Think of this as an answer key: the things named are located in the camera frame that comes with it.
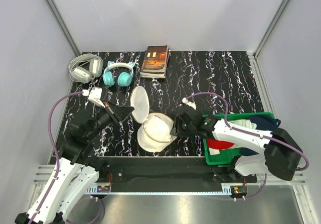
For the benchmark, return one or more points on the red garment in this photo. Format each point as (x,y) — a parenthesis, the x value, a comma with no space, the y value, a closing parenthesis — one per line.
(218,145)

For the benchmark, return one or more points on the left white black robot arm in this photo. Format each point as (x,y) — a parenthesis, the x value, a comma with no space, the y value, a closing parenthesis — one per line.
(76,168)

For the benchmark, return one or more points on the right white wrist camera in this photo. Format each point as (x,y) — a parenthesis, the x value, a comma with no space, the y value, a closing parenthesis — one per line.
(185,101)

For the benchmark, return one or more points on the dark cover book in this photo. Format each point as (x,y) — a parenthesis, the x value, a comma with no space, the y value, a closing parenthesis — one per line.
(155,60)

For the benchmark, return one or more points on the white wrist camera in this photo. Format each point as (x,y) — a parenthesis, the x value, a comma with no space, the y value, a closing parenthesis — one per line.
(94,96)
(185,101)

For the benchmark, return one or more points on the white garment in bin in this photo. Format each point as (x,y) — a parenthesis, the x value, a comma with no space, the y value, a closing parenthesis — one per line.
(244,123)

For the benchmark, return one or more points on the white mesh laundry bag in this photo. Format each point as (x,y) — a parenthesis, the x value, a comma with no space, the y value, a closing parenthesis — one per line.
(141,114)

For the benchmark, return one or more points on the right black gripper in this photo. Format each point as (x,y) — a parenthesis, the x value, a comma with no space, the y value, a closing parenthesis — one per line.
(177,130)

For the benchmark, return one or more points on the white grey headphones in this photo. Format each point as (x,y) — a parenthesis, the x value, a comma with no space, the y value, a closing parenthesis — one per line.
(85,68)

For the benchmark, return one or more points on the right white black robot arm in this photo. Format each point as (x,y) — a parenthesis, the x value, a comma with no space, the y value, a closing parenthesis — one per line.
(275,152)

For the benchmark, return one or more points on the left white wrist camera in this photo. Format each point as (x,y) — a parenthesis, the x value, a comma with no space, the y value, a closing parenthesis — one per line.
(94,96)

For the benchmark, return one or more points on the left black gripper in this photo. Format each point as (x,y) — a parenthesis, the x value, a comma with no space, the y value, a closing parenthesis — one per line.
(120,113)

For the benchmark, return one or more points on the white bra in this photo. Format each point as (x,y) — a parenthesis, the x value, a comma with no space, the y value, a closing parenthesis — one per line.
(159,128)

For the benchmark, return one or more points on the green plastic bin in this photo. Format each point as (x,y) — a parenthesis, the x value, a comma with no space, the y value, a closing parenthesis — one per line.
(224,157)

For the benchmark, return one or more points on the navy blue garment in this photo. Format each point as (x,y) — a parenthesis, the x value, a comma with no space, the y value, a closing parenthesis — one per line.
(262,122)

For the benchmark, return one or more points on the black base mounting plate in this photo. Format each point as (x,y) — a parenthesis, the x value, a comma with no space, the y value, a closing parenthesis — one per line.
(144,175)

